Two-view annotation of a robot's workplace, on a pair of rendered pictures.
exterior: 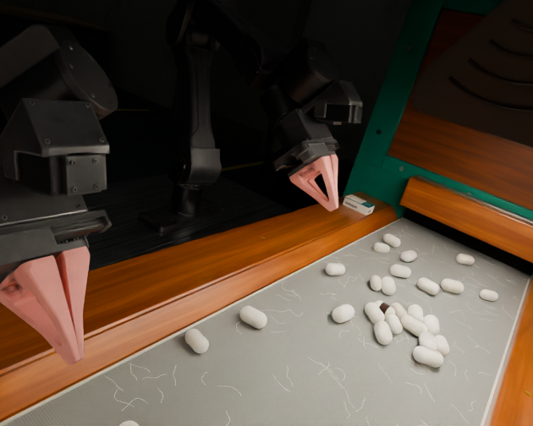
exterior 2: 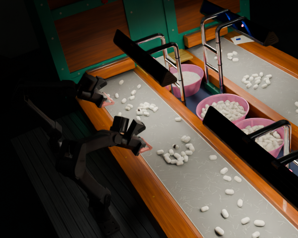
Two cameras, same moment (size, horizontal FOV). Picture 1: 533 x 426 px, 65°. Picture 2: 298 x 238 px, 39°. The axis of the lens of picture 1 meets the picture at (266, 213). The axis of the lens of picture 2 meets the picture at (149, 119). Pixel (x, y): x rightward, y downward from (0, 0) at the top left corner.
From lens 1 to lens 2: 1.72 m
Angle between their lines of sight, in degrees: 45
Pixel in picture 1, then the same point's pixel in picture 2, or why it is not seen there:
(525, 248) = (129, 66)
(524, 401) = (172, 99)
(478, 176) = (100, 57)
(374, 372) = (155, 120)
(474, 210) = (111, 68)
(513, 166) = (107, 47)
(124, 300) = (127, 151)
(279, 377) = (152, 134)
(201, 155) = (57, 127)
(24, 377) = (144, 163)
